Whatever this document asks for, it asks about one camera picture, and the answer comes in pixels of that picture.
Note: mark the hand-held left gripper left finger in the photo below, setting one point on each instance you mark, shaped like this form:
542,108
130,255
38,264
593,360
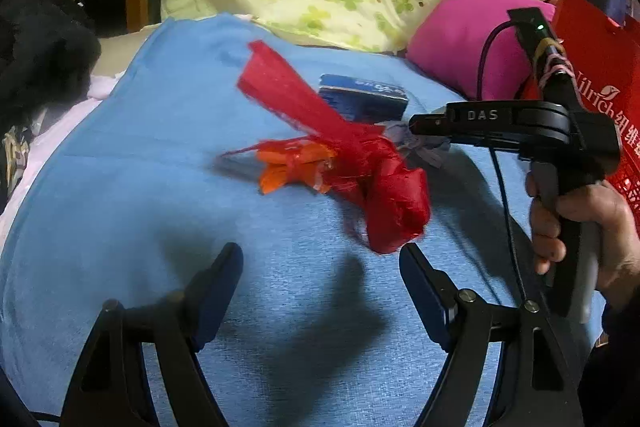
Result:
220,287

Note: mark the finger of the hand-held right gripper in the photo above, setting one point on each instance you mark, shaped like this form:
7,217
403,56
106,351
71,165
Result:
475,119

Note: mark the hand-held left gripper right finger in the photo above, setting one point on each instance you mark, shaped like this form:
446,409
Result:
425,292

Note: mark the grey paper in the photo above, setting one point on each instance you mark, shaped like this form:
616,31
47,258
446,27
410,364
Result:
425,157

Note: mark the red mesh bag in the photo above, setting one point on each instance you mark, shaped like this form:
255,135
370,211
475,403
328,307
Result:
395,197

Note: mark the blue toothpaste box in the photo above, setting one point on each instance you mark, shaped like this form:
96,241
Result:
360,99

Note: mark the orange plastic wrapper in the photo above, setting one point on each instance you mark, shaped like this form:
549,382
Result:
285,167

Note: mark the person's right hand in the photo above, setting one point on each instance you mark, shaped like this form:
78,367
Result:
620,247

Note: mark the red paper bag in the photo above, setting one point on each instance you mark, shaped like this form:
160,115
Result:
600,57

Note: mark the pink pillow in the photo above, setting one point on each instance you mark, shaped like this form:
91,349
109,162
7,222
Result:
450,37

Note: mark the light blue blanket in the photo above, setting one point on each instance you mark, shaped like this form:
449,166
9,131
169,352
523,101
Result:
150,182

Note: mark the white bed sheet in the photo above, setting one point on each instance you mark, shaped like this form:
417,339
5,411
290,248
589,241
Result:
65,117

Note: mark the olive patterned cloth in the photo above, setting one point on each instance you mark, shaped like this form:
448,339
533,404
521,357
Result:
17,157

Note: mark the black fluffy cloth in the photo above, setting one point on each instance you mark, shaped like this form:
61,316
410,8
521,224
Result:
40,57

